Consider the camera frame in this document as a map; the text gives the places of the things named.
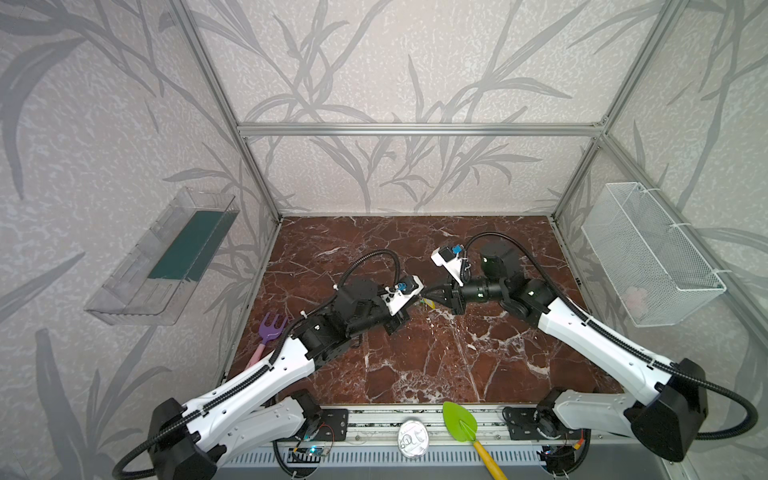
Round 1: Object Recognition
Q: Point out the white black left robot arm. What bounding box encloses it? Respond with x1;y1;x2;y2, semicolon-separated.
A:
148;275;424;479

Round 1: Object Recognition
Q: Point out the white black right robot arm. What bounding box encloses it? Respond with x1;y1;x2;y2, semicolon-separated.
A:
428;242;708;462

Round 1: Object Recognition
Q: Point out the round silver tin lid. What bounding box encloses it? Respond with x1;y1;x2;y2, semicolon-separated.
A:
397;419;430;459

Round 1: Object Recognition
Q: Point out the purple toy rake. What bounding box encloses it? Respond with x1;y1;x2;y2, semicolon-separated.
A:
246;312;289;368

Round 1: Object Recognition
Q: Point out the pink object in basket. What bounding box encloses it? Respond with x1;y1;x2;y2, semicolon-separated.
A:
622;286;649;320

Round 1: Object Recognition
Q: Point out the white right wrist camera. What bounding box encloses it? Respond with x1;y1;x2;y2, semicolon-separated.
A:
431;245;471;286

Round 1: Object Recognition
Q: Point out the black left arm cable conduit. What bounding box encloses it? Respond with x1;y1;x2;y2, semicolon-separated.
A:
111;249;402;480

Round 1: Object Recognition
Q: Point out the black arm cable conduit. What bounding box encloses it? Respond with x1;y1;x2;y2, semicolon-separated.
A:
464;231;760;442
111;249;402;480

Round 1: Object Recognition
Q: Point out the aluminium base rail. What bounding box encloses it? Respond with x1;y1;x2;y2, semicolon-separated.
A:
161;403;697;480

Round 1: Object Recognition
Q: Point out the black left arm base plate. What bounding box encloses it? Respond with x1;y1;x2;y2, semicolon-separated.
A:
280;408;350;442

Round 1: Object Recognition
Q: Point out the green toy shovel yellow handle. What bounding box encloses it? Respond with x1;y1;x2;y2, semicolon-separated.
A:
442;402;507;480

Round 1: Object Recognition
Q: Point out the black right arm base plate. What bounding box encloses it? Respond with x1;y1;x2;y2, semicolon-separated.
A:
501;406;582;442

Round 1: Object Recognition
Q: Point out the white wire mesh basket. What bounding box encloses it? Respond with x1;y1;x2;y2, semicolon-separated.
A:
582;182;727;328

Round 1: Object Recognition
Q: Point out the clear plastic wall tray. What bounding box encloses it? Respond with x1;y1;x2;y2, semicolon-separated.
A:
85;187;240;326

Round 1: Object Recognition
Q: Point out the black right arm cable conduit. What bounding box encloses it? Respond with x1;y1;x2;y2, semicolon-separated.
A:
464;231;760;442

